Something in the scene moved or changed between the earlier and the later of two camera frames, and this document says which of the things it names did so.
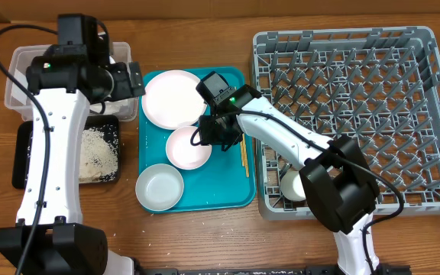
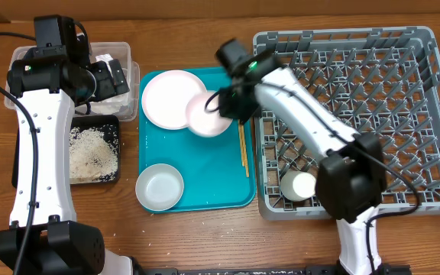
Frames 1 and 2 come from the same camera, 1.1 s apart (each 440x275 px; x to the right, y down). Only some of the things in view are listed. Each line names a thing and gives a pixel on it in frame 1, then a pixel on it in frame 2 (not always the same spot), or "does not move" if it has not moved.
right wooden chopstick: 244,150 does not move
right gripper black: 211,137 -> 226,111
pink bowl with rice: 182,153 -> 203,115
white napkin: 117,106 does not move
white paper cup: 291,186 does not move
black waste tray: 110,124 does not move
